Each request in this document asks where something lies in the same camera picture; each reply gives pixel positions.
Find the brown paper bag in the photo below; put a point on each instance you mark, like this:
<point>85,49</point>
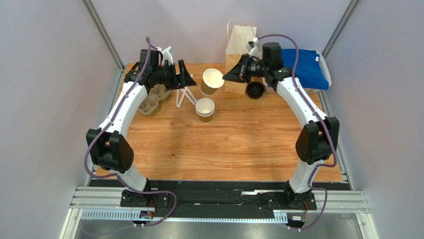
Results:
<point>238,37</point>

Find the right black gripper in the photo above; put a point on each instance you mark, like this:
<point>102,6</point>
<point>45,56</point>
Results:
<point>246,66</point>

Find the white plastic basket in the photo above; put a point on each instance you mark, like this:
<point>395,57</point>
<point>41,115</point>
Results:
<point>288,56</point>

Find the single paper coffee cup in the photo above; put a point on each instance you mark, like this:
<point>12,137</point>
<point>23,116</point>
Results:
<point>212,81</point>

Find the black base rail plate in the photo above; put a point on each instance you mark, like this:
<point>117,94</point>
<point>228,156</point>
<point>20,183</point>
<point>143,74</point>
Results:
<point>215,199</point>

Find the blue folded towel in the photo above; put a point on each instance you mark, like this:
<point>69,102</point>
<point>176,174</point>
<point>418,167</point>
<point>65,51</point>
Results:
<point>309,71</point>

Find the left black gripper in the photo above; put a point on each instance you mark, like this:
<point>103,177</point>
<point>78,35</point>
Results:
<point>179,81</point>

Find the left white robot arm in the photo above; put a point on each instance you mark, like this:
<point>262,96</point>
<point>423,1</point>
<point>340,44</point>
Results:
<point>108,147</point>

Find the stack of paper cups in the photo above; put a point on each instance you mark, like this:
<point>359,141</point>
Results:
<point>205,108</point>

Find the white wrapped straw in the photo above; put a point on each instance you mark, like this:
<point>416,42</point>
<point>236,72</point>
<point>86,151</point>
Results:
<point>189,95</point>
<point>181,95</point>

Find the cardboard cup carrier tray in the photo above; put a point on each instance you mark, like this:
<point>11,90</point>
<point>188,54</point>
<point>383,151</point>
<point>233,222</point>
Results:
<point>156,95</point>

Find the stack of black lids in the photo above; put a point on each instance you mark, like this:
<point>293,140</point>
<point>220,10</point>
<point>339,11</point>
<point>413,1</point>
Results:
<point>255,90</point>

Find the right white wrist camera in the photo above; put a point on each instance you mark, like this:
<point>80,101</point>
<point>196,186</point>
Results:
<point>253,49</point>

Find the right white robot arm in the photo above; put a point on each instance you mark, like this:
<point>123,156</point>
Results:
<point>318,138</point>

